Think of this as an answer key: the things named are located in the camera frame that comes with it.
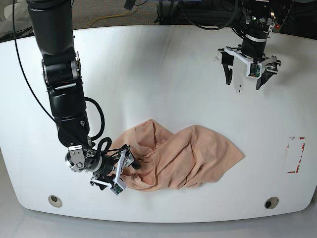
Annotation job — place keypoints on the left table grommet hole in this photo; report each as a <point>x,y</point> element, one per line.
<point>55,201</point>

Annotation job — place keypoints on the peach pink T-shirt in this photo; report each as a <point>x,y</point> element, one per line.
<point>186,159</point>

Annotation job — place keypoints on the black power strip red switch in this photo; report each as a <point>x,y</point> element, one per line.
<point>281,10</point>

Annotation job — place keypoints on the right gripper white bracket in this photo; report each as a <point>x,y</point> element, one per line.
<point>106,169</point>

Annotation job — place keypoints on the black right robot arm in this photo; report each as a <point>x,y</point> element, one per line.
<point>52,25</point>

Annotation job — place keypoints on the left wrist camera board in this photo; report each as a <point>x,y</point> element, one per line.
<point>255,70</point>

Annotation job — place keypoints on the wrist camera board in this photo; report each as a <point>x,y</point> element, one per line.
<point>255,70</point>
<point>116,189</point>

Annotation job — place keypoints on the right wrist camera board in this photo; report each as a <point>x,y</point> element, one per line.
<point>116,189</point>

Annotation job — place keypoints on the right table grommet hole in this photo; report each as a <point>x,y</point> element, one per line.
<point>271,203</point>

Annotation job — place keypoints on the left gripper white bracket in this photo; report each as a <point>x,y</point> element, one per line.
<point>268,65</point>

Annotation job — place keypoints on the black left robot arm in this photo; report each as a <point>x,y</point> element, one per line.
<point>256,22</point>

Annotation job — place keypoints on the red tape rectangle marking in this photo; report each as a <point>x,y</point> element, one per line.
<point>294,154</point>

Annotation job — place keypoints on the table grommet hole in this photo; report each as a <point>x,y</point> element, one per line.
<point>271,203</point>
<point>55,201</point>

